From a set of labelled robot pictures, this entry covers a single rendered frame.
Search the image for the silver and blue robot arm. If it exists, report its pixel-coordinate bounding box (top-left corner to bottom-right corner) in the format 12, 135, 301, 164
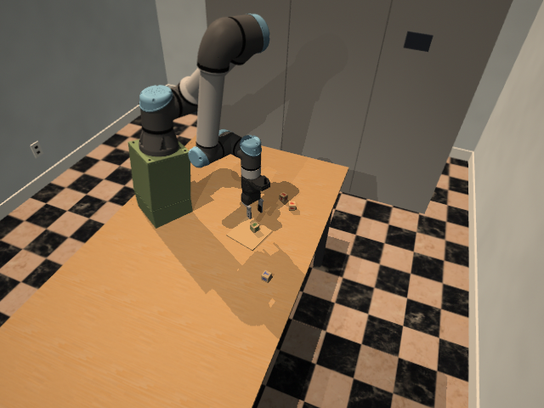
139, 14, 269, 171

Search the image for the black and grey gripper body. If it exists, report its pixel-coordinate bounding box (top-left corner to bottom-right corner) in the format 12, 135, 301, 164
241, 167, 270, 205

